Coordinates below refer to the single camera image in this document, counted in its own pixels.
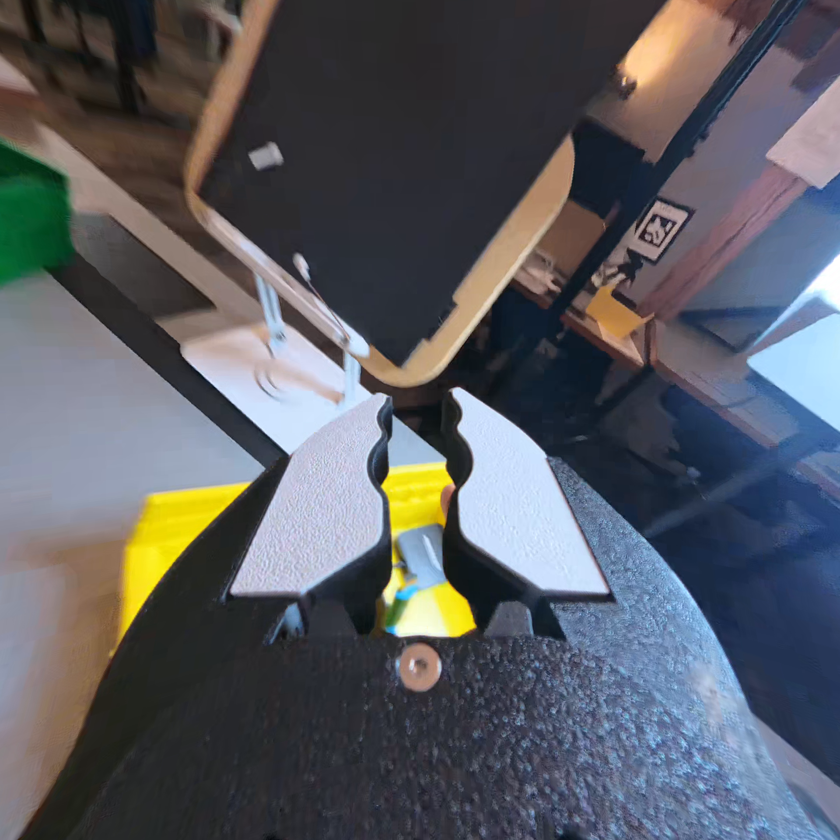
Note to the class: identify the black metal pole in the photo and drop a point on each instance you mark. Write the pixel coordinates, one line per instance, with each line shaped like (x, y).
(709, 112)

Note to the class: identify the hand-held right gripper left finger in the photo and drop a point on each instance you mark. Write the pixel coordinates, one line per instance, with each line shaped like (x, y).
(315, 525)

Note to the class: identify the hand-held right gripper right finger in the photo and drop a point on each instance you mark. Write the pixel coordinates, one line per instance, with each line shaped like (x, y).
(525, 525)

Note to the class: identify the yellow plastic bin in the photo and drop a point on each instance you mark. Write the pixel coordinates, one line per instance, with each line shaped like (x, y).
(184, 538)

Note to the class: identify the green plastic bin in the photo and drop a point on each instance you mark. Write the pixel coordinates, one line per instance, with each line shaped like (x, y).
(26, 217)

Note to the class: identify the black white marker sign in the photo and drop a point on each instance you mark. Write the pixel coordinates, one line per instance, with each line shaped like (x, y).
(660, 230)

